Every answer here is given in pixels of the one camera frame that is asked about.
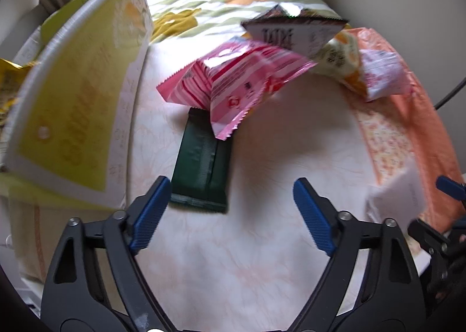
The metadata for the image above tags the dark brown snack packet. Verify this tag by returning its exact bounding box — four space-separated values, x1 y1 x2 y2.
241 4 349 60

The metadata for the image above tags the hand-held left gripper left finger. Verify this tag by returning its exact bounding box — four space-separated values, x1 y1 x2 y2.
40 176 172 332

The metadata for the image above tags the black metal stand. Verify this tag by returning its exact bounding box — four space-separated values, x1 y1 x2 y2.
433 77 466 111

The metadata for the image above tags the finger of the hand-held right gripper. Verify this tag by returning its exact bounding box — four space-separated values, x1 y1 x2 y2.
436 175 466 206
408 218 453 258

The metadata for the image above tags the floral striped blanket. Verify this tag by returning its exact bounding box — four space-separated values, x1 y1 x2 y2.
144 0 331 45

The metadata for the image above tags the yellow-green cardboard box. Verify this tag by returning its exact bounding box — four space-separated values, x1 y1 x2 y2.
0 0 154 209

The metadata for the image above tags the dark green snack packet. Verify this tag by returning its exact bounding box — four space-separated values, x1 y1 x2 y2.
169 107 234 215

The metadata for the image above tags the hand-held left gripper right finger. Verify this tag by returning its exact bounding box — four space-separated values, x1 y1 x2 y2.
291 177 426 332

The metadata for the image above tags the pink and white snack packet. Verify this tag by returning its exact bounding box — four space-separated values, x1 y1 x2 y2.
359 48 413 102

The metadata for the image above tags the orange patterned tablecloth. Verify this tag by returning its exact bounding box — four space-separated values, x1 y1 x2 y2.
342 28 464 235

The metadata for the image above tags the orange-yellow snack packet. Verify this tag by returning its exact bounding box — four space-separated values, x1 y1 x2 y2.
311 31 368 96

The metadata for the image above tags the pink striped snack packet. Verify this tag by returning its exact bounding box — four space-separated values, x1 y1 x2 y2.
156 36 317 141

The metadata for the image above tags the yellow snack packet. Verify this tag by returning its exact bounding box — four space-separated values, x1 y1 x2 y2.
0 58 35 158

